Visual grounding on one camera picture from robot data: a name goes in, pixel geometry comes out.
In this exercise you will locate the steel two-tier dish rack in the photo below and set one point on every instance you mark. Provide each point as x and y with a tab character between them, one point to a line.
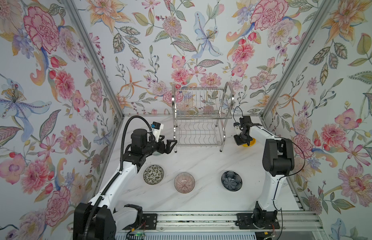
200	115

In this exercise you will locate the dark blue patterned bowl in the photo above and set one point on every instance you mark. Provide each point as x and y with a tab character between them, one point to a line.
231	181

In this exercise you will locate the pink glass bowl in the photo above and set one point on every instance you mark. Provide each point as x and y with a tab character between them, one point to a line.
184	183

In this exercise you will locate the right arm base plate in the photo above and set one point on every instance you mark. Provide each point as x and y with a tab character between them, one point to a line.
246	221

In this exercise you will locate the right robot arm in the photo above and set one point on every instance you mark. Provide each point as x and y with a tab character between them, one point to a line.
277	161

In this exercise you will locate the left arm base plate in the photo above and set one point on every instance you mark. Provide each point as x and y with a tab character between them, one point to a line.
147	221

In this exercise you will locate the green glass bowl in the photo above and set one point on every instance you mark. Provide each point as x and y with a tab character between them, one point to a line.
156	153

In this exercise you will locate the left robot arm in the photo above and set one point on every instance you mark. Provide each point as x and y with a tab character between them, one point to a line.
98	219

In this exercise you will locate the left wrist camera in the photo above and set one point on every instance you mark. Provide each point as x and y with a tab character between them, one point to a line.
156	130

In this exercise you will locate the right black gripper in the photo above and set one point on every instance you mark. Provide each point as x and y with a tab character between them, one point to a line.
238	142

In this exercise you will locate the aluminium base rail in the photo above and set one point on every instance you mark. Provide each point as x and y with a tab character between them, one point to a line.
231	221

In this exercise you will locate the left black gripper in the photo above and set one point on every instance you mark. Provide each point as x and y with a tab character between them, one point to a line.
167	150

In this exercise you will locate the black white speckled bowl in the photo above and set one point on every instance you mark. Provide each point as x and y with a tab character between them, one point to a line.
153	175

